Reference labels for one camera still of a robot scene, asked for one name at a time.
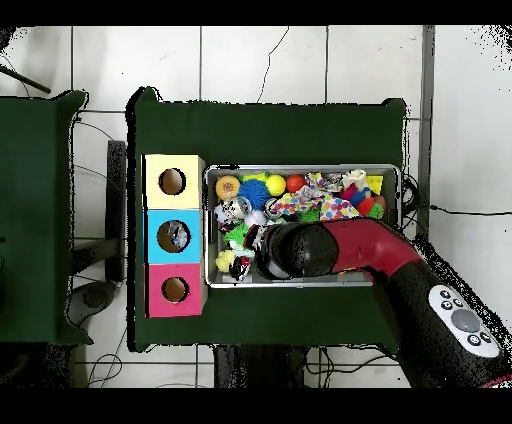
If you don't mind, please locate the multicoloured spiky caterpillar toy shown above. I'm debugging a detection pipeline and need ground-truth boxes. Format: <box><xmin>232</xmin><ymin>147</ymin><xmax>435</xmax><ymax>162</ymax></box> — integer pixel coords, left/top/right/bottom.
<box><xmin>342</xmin><ymin>183</ymin><xmax>387</xmax><ymax>221</ymax></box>

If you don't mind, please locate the shallow clear mesh bin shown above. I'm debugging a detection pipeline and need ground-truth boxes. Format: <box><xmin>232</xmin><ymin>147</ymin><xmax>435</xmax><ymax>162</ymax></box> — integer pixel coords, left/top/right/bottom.
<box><xmin>203</xmin><ymin>163</ymin><xmax>402</xmax><ymax>288</ymax></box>

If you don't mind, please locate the wooden box with three holes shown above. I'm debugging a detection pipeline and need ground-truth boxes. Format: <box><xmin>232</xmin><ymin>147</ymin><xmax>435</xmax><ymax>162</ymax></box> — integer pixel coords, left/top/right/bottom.
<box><xmin>142</xmin><ymin>153</ymin><xmax>208</xmax><ymax>319</ymax></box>

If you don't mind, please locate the crushed silver drink can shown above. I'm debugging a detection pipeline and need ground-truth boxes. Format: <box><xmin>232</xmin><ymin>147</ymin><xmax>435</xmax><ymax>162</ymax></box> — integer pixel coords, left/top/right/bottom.
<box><xmin>223</xmin><ymin>195</ymin><xmax>253</xmax><ymax>221</ymax></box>

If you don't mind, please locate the blue spiky rubber ball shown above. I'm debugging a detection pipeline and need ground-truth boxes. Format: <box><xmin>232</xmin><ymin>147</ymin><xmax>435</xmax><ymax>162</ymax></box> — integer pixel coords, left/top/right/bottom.
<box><xmin>238</xmin><ymin>177</ymin><xmax>272</xmax><ymax>209</ymax></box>

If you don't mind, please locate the green spiky rubber ball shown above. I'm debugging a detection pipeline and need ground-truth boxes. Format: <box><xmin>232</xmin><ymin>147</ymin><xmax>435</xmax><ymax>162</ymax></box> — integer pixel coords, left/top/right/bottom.
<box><xmin>224</xmin><ymin>222</ymin><xmax>253</xmax><ymax>248</ymax></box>

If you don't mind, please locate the plain yellow ball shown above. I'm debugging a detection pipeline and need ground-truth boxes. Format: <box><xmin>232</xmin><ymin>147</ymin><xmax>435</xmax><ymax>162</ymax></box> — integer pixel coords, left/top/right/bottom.
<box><xmin>265</xmin><ymin>174</ymin><xmax>287</xmax><ymax>197</ymax></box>

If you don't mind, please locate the orange ball with cream dots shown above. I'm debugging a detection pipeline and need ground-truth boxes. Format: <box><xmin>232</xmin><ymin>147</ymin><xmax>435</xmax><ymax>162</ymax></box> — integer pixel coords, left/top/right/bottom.
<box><xmin>215</xmin><ymin>174</ymin><xmax>241</xmax><ymax>201</ymax></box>

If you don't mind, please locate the yellow rubber duck toy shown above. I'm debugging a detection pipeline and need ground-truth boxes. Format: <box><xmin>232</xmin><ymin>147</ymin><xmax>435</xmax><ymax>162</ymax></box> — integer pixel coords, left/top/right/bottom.
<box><xmin>215</xmin><ymin>249</ymin><xmax>239</xmax><ymax>274</ymax></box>

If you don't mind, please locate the polka dot cloth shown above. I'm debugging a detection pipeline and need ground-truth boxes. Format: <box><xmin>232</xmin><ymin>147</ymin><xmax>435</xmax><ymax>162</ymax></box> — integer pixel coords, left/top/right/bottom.
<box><xmin>271</xmin><ymin>187</ymin><xmax>363</xmax><ymax>224</ymax></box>

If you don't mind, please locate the dark green table cloth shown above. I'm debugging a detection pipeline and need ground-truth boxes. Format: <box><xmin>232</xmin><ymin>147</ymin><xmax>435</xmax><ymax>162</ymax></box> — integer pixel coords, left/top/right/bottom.
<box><xmin>0</xmin><ymin>87</ymin><xmax>91</xmax><ymax>347</ymax></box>
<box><xmin>127</xmin><ymin>86</ymin><xmax>408</xmax><ymax>353</ymax></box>

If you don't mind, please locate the black panel stand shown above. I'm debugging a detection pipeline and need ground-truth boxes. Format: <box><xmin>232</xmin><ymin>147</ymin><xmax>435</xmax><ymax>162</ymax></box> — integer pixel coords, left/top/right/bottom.
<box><xmin>106</xmin><ymin>139</ymin><xmax>128</xmax><ymax>283</ymax></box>

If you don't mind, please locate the grey stand base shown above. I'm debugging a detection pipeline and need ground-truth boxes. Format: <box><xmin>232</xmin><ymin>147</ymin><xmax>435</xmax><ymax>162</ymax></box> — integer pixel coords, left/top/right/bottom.
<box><xmin>67</xmin><ymin>279</ymin><xmax>120</xmax><ymax>328</ymax></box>

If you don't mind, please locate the black cable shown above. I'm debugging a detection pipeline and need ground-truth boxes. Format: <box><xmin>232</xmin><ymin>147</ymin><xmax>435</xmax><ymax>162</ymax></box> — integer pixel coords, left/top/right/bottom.
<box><xmin>427</xmin><ymin>203</ymin><xmax>512</xmax><ymax>217</ymax></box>

